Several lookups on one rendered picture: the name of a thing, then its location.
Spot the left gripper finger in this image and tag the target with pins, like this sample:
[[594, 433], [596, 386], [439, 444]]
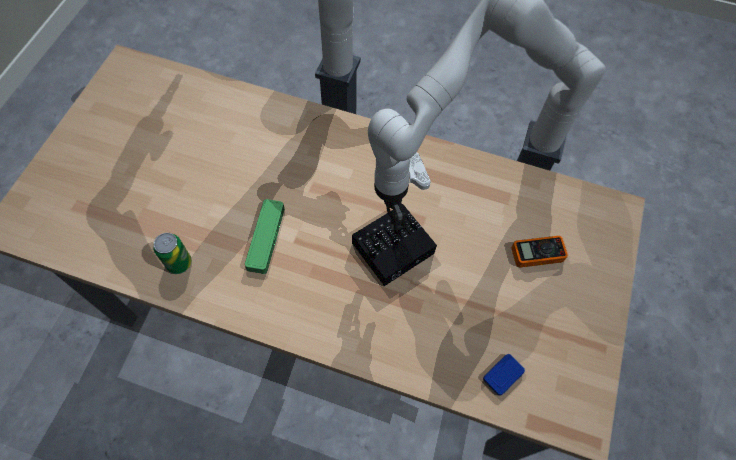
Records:
[[398, 216]]

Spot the black lighting desk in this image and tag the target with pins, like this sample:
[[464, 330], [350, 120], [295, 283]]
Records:
[[391, 253]]

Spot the green drink can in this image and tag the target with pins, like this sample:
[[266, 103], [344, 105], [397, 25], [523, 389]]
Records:
[[172, 253]]

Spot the orange digital multimeter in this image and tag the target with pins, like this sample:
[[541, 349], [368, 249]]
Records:
[[539, 251]]

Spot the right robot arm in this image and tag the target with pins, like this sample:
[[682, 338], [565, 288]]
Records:
[[336, 24]]

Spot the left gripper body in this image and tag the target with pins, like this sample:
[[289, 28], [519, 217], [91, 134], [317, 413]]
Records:
[[393, 200]]

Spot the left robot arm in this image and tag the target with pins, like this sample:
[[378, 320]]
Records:
[[525, 23]]

